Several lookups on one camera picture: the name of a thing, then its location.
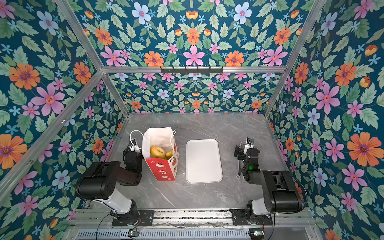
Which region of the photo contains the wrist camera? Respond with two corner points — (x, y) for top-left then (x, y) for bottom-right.
(244, 138), (254, 154)
(129, 141), (141, 154)

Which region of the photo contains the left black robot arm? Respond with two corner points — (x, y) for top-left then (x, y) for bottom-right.
(76, 139), (144, 226)

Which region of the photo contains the white rectangular tray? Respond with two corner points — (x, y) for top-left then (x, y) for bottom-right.
(186, 139), (223, 184)

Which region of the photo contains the red white paper bag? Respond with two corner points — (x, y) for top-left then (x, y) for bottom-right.
(130, 127), (179, 181)

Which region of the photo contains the black hook rack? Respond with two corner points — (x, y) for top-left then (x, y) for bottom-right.
(160, 67), (224, 74)

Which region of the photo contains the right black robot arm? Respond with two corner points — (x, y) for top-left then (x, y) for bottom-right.
(234, 143), (305, 225)

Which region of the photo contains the yellow fake bagel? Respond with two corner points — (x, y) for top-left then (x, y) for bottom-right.
(150, 145), (166, 159)

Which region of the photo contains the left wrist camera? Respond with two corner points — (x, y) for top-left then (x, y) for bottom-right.
(129, 141), (141, 154)

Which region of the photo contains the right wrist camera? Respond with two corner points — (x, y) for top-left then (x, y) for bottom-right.
(244, 138), (254, 154)

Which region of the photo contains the yellow fake ring bread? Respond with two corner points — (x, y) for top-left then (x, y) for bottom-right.
(166, 150), (174, 160)

